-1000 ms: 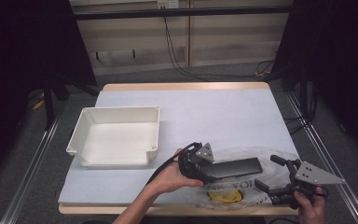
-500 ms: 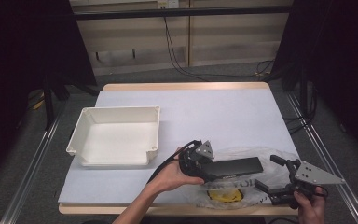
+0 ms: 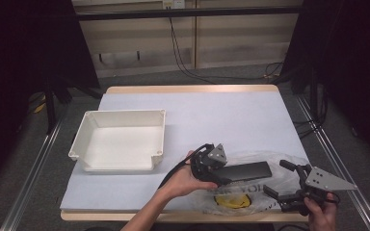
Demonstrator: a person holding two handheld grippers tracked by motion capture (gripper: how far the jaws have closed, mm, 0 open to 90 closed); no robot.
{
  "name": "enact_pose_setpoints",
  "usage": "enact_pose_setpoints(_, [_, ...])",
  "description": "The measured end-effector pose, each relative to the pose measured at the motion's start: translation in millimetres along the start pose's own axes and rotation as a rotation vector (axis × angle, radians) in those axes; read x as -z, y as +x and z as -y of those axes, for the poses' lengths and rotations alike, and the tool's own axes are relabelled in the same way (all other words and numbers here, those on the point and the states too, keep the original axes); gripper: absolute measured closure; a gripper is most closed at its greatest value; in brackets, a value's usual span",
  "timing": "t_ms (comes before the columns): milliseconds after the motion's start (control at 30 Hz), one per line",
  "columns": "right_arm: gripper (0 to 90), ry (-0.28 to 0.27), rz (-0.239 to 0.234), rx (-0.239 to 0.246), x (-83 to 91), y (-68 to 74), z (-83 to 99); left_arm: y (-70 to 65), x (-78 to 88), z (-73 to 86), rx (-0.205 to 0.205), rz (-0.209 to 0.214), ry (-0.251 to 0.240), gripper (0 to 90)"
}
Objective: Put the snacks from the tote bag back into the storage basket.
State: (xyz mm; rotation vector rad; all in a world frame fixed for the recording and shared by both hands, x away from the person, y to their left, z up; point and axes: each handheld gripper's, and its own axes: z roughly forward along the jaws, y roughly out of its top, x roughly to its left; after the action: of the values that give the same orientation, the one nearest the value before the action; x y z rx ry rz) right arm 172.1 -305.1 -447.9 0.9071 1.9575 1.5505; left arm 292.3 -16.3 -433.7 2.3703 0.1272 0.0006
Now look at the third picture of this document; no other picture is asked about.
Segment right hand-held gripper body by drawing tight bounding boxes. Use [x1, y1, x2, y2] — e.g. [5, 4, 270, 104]
[282, 163, 358, 216]

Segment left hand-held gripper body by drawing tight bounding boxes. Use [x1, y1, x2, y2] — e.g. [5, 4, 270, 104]
[190, 142, 229, 186]

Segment clear printed plastic bag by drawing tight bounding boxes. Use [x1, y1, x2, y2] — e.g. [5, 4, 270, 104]
[198, 151, 311, 217]

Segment black rectangular case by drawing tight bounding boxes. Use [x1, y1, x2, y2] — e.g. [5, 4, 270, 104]
[216, 161, 273, 185]

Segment person's right hand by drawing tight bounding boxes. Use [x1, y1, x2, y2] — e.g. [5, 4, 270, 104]
[303, 192, 339, 231]

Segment person's left hand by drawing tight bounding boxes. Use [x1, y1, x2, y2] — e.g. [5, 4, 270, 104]
[165, 150, 220, 200]

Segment pale blue table mat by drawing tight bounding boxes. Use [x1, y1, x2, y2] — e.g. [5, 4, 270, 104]
[60, 91, 307, 213]

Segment white plastic tray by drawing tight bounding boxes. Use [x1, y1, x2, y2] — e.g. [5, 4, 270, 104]
[67, 109, 167, 172]

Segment black curtain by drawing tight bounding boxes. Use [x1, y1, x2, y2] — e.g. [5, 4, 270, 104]
[0, 0, 100, 193]
[282, 0, 370, 167]

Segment light wooden panel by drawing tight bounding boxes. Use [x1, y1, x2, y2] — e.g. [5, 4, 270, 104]
[71, 0, 304, 79]

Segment black horizontal bar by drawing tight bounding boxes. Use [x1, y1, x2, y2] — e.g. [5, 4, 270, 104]
[76, 5, 303, 22]

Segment black metal stand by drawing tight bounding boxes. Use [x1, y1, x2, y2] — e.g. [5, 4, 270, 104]
[42, 80, 104, 134]

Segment yellow floor object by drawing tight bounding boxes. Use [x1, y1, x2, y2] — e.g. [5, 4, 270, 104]
[32, 100, 47, 114]

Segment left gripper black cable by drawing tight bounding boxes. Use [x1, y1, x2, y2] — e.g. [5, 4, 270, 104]
[158, 143, 215, 190]

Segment black floor cable bundle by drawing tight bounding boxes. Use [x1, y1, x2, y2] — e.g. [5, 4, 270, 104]
[293, 86, 330, 140]

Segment metal floor rail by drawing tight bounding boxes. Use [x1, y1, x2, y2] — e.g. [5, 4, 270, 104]
[295, 95, 370, 231]
[0, 118, 64, 231]

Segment long black wall cable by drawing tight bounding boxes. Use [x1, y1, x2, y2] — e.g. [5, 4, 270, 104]
[168, 17, 285, 85]

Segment white wall socket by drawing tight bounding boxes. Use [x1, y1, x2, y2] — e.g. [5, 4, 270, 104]
[162, 0, 186, 10]

